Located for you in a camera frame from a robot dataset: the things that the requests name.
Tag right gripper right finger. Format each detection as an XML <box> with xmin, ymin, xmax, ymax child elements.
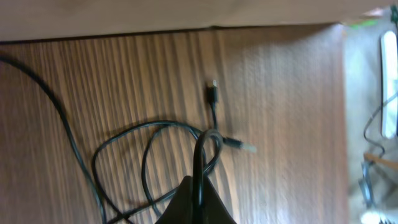
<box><xmin>203</xmin><ymin>177</ymin><xmax>236</xmax><ymax>224</ymax></box>

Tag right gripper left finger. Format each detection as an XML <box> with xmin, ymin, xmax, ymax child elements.
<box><xmin>156</xmin><ymin>176</ymin><xmax>193</xmax><ymax>224</ymax></box>

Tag white strip beyond table edge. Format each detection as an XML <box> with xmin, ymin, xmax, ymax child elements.
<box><xmin>381</xmin><ymin>30</ymin><xmax>397</xmax><ymax>139</ymax></box>

